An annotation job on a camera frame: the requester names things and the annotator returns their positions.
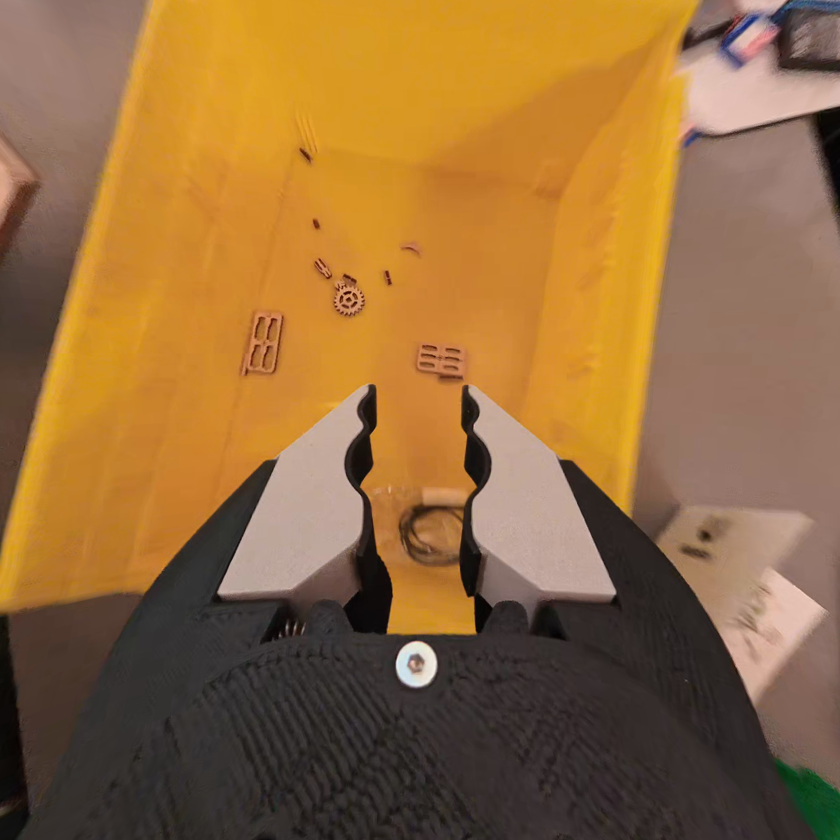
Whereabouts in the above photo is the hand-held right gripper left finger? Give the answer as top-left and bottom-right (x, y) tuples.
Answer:
(217, 385), (393, 634)

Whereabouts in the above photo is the green plastic bin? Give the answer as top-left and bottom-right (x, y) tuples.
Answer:
(774, 758), (840, 840)

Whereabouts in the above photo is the bag with black rubber bands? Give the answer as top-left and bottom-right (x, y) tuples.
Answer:
(398, 504), (468, 565)

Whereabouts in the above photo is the white paper sheet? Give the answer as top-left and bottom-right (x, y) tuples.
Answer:
(679, 39), (840, 137)

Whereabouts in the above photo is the wooden rectangular frame piece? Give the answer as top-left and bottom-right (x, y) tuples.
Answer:
(239, 310), (284, 376)

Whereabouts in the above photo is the wooden slotted plate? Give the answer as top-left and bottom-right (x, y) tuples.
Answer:
(415, 343), (468, 380)

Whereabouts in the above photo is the dark flat box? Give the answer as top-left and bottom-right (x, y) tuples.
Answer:
(777, 7), (840, 70)

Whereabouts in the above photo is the yellow plastic bin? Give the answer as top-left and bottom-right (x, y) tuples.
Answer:
(0, 0), (703, 611)

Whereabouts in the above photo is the grey desk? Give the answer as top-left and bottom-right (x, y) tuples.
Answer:
(0, 0), (840, 840)

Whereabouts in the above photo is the blue striped packet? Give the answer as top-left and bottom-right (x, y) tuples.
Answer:
(718, 12), (782, 67)

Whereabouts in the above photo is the white instruction booklet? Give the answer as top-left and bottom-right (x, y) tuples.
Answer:
(656, 504), (829, 706)

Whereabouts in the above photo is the brown wooden box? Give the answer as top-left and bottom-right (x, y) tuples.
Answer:
(0, 134), (42, 260)

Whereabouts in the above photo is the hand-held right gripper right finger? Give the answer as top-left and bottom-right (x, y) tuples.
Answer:
(459, 385), (618, 603)

